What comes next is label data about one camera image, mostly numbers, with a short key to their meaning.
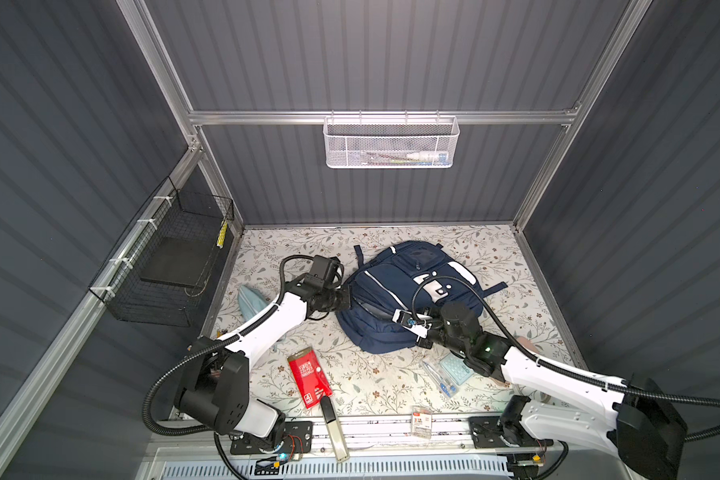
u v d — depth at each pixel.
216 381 0.43
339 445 0.69
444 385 0.81
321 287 0.67
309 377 0.84
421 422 0.74
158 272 0.69
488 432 0.73
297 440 0.72
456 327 0.60
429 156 0.89
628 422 0.40
